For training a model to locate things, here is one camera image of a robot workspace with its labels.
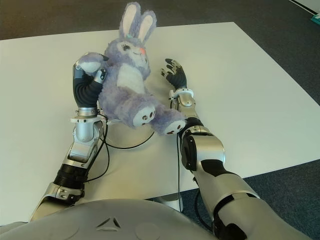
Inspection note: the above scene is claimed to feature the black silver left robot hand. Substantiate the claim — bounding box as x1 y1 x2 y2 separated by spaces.
71 51 110 117

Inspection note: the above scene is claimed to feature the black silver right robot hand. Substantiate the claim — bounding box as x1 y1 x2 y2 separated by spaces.
160 58 189 91

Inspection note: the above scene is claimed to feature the purple plush bunny doll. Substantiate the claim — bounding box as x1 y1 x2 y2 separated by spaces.
77 1 187 137

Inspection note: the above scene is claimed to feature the silver table leg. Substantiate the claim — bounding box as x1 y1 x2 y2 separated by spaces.
149 194 185 213

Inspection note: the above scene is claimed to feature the grey robot torso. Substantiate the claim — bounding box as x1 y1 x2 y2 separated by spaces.
0 198 218 240

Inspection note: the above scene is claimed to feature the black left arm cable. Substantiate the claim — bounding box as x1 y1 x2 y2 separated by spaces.
83 119 111 183

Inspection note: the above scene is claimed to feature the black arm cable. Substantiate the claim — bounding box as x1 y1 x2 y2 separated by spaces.
176 132 183 213
83 119 111 183

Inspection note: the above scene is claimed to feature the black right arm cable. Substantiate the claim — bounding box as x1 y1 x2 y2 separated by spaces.
176 132 183 213

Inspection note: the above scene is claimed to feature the black torso cable bundle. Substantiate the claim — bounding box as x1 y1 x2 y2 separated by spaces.
192 176 215 231

